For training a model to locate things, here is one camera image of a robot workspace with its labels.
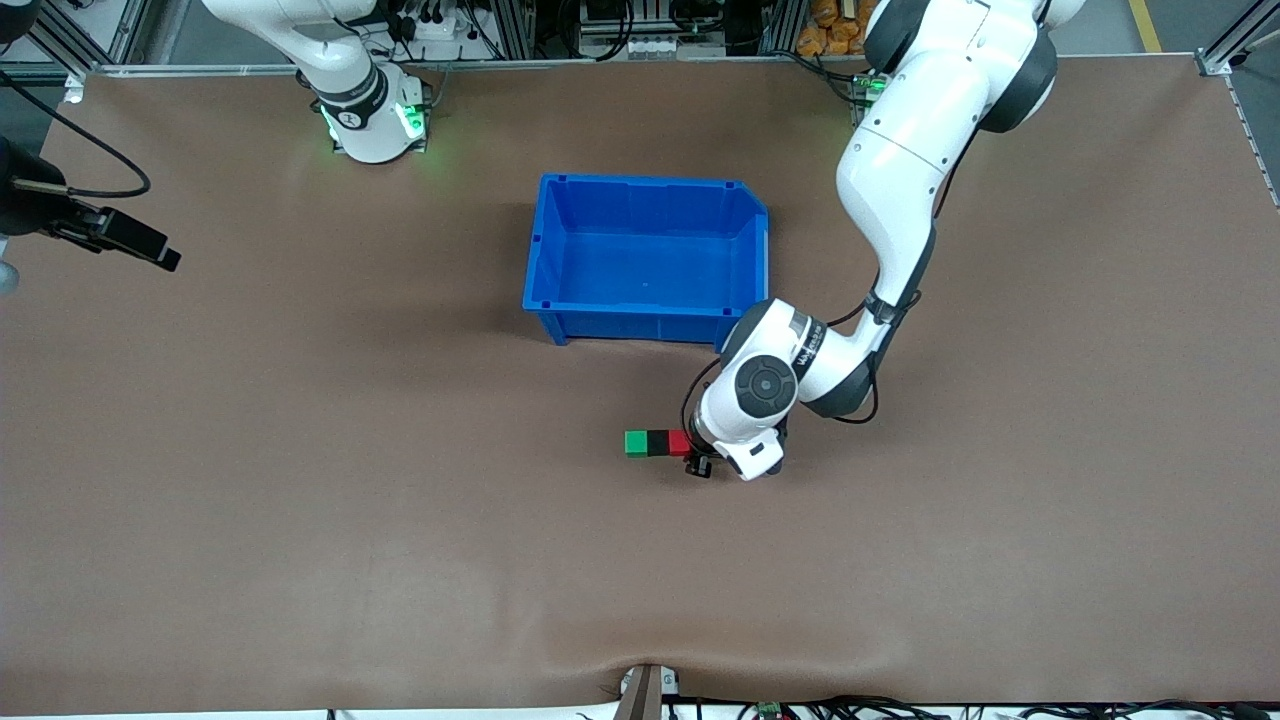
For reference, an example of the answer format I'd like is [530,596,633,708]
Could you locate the bag of orange items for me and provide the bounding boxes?
[796,0,873,58]

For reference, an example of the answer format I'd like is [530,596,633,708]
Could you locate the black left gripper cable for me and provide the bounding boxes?
[682,225,941,446]

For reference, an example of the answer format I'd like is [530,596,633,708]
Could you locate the aluminium table edge rail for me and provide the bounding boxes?
[95,52,1201,79]

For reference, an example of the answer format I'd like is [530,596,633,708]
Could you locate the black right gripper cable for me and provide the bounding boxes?
[0,68,153,199]

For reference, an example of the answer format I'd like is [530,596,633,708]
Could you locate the blue plastic storage bin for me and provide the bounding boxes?
[522,173,772,354]

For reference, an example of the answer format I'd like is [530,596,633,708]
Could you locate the white power strip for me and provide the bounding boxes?
[398,8,473,43]

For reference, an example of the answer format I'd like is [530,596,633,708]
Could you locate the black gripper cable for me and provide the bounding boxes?
[0,68,153,199]
[682,225,941,446]

